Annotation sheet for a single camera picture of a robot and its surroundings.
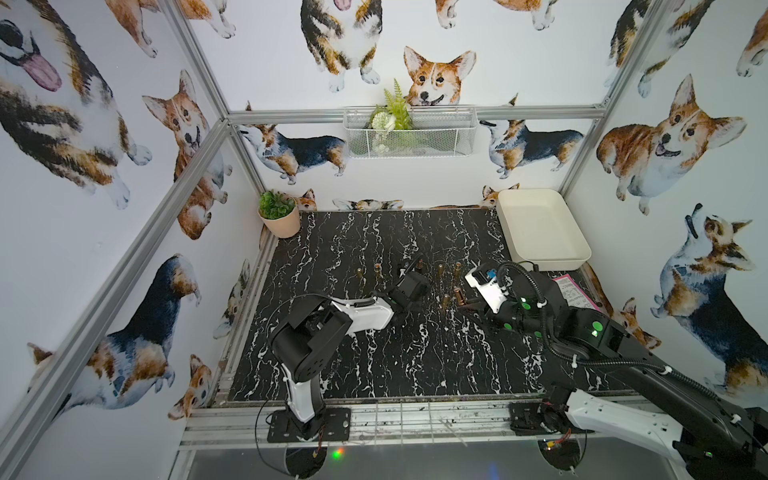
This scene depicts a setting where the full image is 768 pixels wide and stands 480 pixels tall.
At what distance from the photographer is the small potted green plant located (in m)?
1.06

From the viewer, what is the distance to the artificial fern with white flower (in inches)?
32.1

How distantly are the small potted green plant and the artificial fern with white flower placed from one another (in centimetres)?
40
